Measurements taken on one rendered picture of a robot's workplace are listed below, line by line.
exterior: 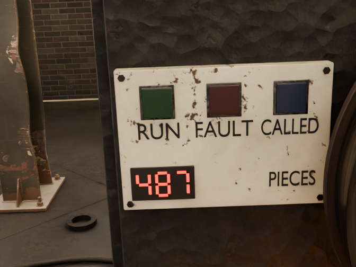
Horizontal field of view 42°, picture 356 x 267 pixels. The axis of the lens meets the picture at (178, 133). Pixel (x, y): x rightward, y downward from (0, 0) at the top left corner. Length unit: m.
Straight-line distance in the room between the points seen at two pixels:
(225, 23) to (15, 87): 2.67
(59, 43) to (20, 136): 3.62
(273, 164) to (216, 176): 0.07
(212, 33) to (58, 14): 6.17
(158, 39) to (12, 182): 2.86
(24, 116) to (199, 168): 2.66
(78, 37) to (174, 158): 6.12
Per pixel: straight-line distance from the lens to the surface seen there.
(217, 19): 0.57
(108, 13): 0.57
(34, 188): 3.34
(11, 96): 3.19
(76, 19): 6.66
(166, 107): 0.56
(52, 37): 6.75
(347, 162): 0.51
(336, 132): 0.53
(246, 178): 0.59
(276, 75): 0.57
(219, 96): 0.55
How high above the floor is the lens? 1.32
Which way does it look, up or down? 16 degrees down
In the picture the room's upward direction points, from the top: 2 degrees counter-clockwise
